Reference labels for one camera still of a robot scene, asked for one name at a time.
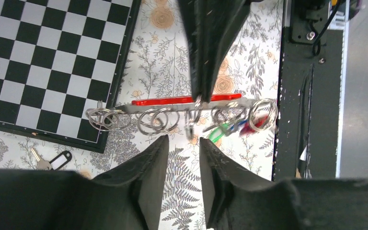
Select key with black tag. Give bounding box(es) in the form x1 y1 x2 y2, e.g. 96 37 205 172
30 147 72 171

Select red key tag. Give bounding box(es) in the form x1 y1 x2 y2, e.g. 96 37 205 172
239 115 270 137

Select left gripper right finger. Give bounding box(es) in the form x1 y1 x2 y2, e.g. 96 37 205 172
199 138 368 230

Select floral patterned mat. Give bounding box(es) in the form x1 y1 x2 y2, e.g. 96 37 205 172
0 0 283 230

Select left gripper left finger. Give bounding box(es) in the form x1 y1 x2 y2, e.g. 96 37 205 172
0 135 169 230

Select black white checkerboard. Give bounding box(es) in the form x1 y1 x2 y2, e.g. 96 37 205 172
0 0 140 152

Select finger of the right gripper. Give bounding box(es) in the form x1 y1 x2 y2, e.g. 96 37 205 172
178 0 207 99
203 0 251 102

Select blue key tag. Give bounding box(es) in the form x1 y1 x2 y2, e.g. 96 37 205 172
229 120 248 133

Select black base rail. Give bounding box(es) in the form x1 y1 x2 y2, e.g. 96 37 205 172
272 0 345 181

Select green key tag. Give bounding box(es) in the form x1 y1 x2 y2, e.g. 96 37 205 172
207 123 231 143

